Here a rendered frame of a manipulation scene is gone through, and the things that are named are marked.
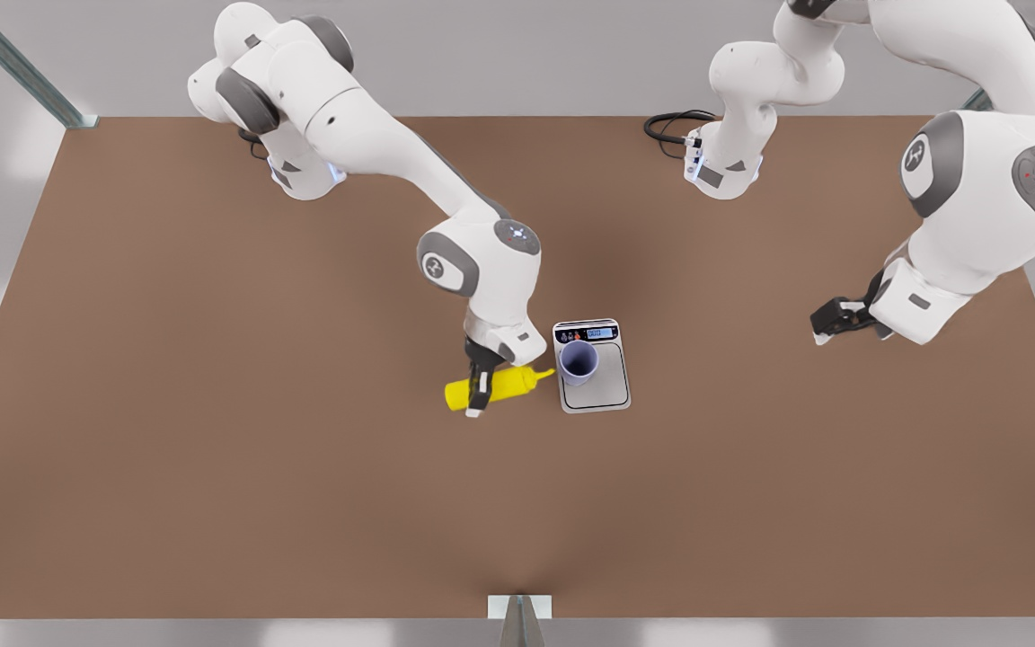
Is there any yellow sauce bottle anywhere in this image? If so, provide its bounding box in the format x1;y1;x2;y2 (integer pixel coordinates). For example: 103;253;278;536
444;365;556;412

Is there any blue cup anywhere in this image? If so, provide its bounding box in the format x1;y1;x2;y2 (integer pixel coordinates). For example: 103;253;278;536
560;340;600;388

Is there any silver kitchen scale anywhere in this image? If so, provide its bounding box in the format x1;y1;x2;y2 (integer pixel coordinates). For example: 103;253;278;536
553;318;633;415

